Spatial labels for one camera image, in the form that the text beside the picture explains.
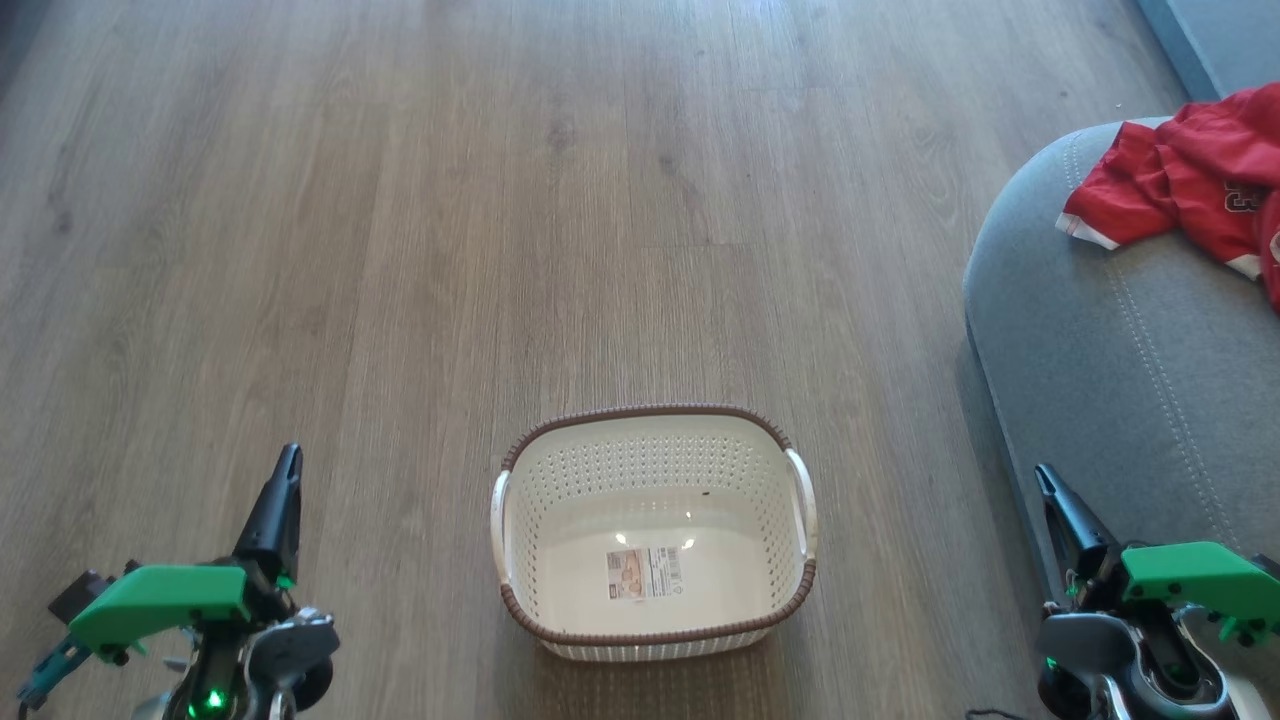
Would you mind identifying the white basket with brown rim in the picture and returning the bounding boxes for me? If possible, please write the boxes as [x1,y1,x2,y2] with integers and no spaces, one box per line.
[489,403,819,664]

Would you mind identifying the teal cable connector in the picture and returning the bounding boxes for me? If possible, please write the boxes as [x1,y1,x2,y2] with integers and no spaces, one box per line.
[15,635,93,707]

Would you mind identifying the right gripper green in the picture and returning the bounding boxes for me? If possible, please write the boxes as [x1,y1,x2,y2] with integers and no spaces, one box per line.
[1034,463,1280,644]

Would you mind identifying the red jersey with white trim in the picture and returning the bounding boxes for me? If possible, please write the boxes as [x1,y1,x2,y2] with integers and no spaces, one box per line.
[1056,82,1280,283]

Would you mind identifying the printed paper label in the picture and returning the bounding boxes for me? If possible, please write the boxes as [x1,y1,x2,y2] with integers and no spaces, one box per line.
[605,545,686,602]

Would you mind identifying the grey sofa seat with stitching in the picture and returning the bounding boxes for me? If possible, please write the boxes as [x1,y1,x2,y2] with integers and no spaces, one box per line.
[961,117,1280,720]

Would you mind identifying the red shorts with white stripe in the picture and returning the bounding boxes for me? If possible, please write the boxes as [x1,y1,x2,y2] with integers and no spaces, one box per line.
[1257,190,1280,313]

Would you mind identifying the grey sofa section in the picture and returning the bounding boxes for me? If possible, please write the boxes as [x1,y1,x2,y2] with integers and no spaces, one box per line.
[1135,0,1280,102]

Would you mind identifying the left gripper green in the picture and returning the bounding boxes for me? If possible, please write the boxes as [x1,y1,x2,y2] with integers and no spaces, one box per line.
[68,443,304,662]

